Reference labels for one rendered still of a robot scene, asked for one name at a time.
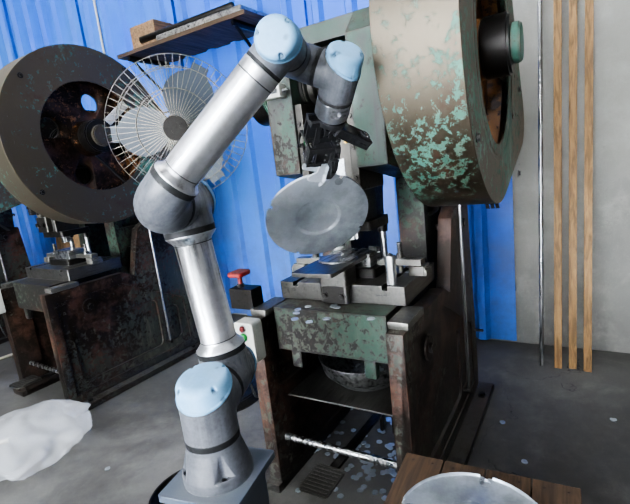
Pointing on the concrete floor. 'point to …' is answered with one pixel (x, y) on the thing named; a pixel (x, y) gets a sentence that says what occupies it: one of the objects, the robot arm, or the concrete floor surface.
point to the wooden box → (407, 476)
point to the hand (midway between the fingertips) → (322, 180)
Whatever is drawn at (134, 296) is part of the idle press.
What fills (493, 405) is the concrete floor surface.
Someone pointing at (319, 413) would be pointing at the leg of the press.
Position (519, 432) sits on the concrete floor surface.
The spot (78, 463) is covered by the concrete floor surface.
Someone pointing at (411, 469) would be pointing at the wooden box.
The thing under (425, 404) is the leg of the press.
